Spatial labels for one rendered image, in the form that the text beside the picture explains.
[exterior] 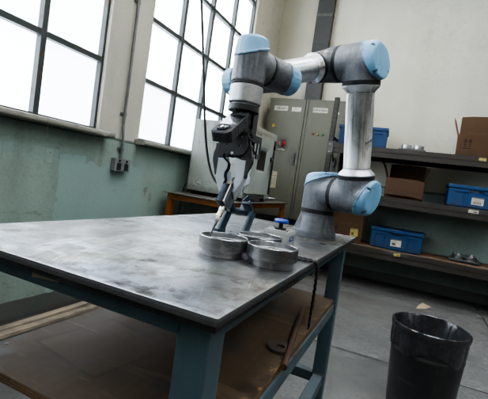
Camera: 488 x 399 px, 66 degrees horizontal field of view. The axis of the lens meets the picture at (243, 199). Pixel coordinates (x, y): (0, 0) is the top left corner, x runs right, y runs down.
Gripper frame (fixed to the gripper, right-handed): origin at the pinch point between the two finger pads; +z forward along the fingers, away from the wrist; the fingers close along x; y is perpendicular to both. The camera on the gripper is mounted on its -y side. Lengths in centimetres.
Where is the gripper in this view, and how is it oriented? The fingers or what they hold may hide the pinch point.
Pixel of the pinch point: (228, 193)
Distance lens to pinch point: 85.6
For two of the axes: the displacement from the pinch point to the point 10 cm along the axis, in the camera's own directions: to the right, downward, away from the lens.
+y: 4.0, 0.1, 9.2
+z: -1.4, 9.9, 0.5
